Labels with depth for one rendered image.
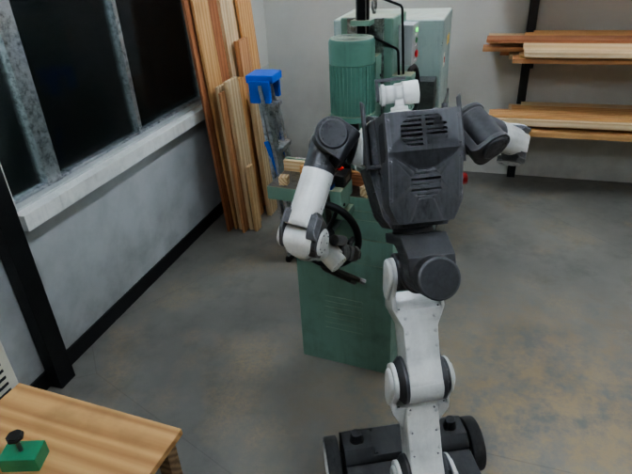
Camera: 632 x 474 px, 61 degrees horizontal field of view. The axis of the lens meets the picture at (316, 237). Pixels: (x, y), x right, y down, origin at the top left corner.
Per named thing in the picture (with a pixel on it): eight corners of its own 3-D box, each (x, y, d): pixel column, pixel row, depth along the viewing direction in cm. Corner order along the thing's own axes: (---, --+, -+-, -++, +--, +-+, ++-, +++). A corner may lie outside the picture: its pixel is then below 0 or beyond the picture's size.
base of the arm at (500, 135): (508, 155, 157) (513, 131, 147) (468, 175, 156) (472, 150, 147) (479, 121, 165) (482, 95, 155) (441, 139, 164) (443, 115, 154)
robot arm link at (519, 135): (544, 128, 174) (512, 112, 158) (536, 167, 175) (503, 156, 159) (510, 127, 182) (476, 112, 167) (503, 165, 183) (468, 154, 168)
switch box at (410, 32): (397, 65, 227) (398, 24, 219) (403, 60, 235) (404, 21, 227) (412, 66, 225) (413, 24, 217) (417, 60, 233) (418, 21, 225)
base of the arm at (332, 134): (356, 164, 143) (366, 123, 144) (309, 151, 141) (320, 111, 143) (346, 175, 158) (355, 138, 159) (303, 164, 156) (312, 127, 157)
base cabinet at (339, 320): (302, 354, 268) (292, 229, 233) (341, 290, 314) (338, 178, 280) (389, 375, 252) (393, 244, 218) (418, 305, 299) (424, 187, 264)
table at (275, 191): (257, 208, 224) (255, 195, 221) (287, 180, 248) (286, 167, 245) (400, 229, 202) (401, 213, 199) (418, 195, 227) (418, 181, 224)
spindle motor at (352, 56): (324, 123, 213) (321, 40, 197) (339, 110, 227) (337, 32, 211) (367, 127, 207) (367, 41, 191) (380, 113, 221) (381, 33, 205)
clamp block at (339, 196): (307, 208, 214) (306, 187, 210) (320, 195, 225) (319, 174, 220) (342, 213, 209) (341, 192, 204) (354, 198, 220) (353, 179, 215)
